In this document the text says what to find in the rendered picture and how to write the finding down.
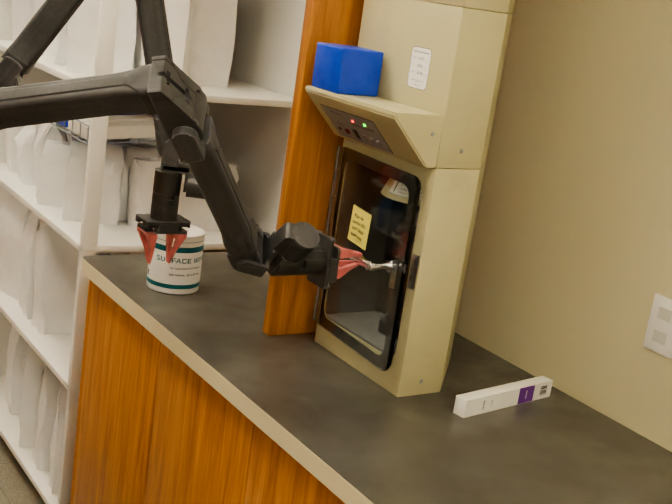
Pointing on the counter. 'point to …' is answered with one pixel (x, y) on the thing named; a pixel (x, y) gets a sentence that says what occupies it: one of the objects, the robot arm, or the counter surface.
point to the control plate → (356, 128)
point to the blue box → (347, 69)
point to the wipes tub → (183, 275)
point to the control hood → (389, 124)
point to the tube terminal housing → (440, 39)
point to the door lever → (372, 264)
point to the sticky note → (359, 227)
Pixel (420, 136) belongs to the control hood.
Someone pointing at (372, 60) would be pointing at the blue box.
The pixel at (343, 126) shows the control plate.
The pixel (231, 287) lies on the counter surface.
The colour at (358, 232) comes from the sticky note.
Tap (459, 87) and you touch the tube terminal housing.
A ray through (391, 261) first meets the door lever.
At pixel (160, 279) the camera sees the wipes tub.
